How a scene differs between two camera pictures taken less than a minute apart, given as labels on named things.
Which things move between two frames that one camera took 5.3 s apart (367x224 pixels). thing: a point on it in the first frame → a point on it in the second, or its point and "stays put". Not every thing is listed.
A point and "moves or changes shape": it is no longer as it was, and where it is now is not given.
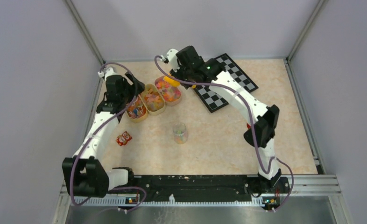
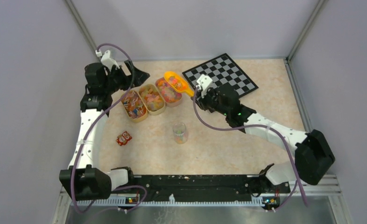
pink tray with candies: [172, 93] stays put
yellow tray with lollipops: [137, 111] stays put
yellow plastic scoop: [173, 82] moves or changes shape
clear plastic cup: [180, 132] stays put
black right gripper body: [182, 73] → [210, 100]
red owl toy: [122, 139] stays put
